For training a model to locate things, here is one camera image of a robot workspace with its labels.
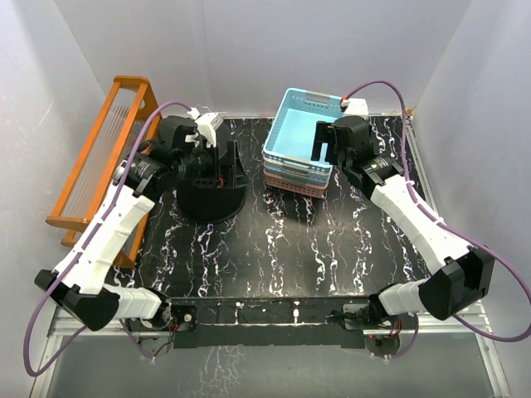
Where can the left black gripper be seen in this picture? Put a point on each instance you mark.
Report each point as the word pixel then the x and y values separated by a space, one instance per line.
pixel 210 182

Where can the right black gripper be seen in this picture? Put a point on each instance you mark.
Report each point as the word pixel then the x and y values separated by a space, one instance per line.
pixel 325 134

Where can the large black plastic bucket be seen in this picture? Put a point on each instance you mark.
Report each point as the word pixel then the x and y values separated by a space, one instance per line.
pixel 212 205

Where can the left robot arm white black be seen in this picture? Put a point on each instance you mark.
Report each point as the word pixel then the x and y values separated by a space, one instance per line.
pixel 77 284

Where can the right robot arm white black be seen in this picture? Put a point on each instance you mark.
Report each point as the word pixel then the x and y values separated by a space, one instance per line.
pixel 460 272

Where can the light blue perforated basket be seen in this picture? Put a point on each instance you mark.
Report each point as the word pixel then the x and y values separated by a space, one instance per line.
pixel 291 135

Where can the pink perforated basket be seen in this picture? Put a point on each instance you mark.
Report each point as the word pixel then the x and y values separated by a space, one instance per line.
pixel 308 186

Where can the dark blue perforated basket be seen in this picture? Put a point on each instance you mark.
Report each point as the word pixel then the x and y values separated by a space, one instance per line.
pixel 296 175

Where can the orange wooden rack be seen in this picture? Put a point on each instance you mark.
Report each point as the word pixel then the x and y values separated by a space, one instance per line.
pixel 127 106

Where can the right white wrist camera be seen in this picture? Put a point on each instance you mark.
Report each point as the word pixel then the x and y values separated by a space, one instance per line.
pixel 354 107

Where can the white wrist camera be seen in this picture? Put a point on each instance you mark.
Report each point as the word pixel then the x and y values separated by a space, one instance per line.
pixel 207 124
pixel 354 107

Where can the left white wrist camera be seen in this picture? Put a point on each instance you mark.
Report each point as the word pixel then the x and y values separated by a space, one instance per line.
pixel 207 124

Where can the black front mounting rail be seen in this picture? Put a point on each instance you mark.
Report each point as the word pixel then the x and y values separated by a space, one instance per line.
pixel 279 321

